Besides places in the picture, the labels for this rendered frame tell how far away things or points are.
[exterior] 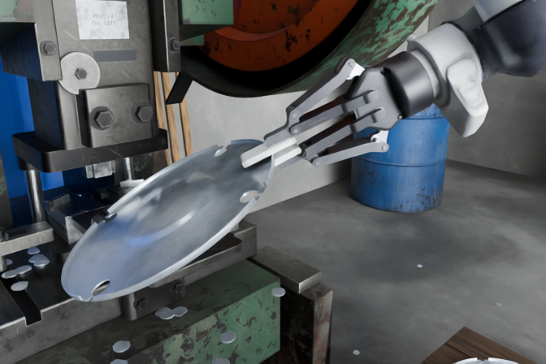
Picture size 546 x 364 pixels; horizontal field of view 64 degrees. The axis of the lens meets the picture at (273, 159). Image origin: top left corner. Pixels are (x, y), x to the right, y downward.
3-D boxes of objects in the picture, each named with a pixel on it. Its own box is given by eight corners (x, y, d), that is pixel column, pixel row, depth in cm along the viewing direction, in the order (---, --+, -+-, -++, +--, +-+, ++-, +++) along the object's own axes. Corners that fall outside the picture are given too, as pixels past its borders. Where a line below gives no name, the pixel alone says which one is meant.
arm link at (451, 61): (430, 20, 56) (392, 40, 56) (491, 28, 44) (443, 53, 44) (457, 106, 60) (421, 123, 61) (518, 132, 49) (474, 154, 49)
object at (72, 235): (156, 216, 78) (154, 192, 76) (69, 244, 68) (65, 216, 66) (132, 202, 84) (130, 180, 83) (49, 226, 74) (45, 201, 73)
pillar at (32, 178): (49, 223, 75) (36, 144, 71) (35, 227, 73) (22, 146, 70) (45, 219, 76) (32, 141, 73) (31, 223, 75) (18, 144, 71)
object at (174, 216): (162, 162, 73) (160, 158, 73) (309, 125, 57) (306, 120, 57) (21, 300, 53) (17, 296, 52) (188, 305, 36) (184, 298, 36)
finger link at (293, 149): (294, 139, 55) (296, 144, 56) (244, 166, 55) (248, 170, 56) (299, 147, 53) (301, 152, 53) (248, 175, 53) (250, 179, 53)
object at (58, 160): (173, 162, 75) (171, 131, 73) (48, 191, 61) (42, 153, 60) (128, 145, 86) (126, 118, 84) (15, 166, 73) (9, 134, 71)
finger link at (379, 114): (371, 98, 55) (375, 108, 56) (294, 144, 56) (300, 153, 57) (383, 106, 52) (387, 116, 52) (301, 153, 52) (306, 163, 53)
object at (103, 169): (118, 173, 74) (115, 151, 72) (88, 179, 70) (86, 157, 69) (109, 169, 76) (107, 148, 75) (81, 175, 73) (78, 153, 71)
